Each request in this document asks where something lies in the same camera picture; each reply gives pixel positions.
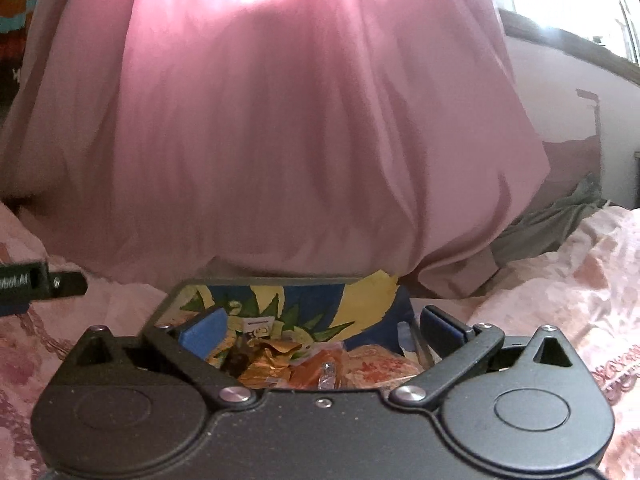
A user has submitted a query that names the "nut bar packet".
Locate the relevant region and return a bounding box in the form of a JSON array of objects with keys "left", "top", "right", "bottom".
[{"left": 237, "top": 339, "right": 298, "bottom": 388}]

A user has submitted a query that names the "pink curtain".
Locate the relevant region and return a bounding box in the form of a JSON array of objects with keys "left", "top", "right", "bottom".
[{"left": 0, "top": 0, "right": 551, "bottom": 298}]

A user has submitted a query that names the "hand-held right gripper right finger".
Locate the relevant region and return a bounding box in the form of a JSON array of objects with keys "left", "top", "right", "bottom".
[{"left": 389, "top": 305, "right": 581, "bottom": 407}]

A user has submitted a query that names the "colourful striped cloth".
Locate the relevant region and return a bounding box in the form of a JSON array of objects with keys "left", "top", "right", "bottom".
[{"left": 0, "top": 0, "right": 38, "bottom": 96}]

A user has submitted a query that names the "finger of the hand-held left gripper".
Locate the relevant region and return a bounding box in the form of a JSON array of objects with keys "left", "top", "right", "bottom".
[{"left": 48, "top": 271, "right": 89, "bottom": 301}]

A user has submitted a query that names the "floral pink bedsheet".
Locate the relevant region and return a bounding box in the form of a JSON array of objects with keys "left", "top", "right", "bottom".
[{"left": 0, "top": 200, "right": 640, "bottom": 480}]

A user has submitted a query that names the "purple stick packet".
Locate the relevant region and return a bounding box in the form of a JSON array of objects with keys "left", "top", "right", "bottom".
[{"left": 242, "top": 316, "right": 275, "bottom": 343}]

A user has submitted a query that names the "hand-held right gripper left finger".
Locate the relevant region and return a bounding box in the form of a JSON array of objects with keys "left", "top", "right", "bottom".
[{"left": 75, "top": 306, "right": 257, "bottom": 406}]

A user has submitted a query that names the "white tofu snack packet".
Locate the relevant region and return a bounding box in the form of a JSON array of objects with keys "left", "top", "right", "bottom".
[{"left": 347, "top": 343, "right": 425, "bottom": 387}]

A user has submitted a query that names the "cartoon print box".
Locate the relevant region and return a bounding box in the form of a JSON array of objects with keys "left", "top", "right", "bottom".
[{"left": 150, "top": 269, "right": 418, "bottom": 391}]

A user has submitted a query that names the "grey cloth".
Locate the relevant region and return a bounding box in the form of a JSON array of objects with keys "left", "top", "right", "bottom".
[{"left": 487, "top": 172, "right": 618, "bottom": 273}]

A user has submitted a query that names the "clear orange snack packet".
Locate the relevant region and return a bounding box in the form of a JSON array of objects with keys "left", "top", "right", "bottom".
[{"left": 292, "top": 346, "right": 353, "bottom": 392}]

